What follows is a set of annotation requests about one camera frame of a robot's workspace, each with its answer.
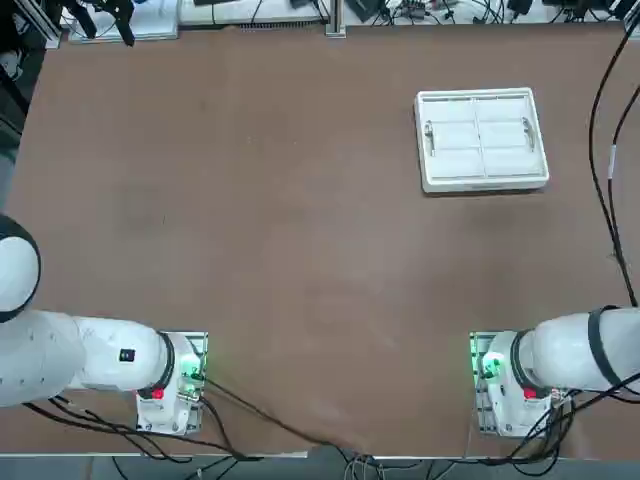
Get long black power cable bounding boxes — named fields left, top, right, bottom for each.
left=202, top=375, right=374, bottom=454

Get white folding storage box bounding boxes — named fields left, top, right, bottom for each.
left=413, top=87, right=550, bottom=195

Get white wire bundle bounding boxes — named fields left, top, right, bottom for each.
left=343, top=452, right=389, bottom=480

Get black cable bundle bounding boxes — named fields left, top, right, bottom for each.
left=22, top=392, right=264, bottom=462
left=507, top=372, right=640, bottom=462

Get aluminium profile post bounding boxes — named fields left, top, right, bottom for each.
left=324, top=0, right=348, bottom=37

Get aluminium frame rail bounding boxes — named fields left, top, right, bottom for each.
left=13, top=0, right=62, bottom=50
left=622, top=0, right=640, bottom=37

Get thin black cable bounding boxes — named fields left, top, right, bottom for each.
left=588, top=14, right=640, bottom=307

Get white framed plate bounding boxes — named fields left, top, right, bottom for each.
left=68, top=0, right=180, bottom=42

